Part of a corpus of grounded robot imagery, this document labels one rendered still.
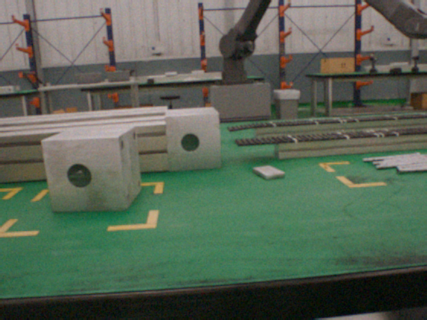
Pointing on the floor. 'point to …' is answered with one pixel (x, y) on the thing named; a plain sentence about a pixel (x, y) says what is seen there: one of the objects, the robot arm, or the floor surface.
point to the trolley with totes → (84, 81)
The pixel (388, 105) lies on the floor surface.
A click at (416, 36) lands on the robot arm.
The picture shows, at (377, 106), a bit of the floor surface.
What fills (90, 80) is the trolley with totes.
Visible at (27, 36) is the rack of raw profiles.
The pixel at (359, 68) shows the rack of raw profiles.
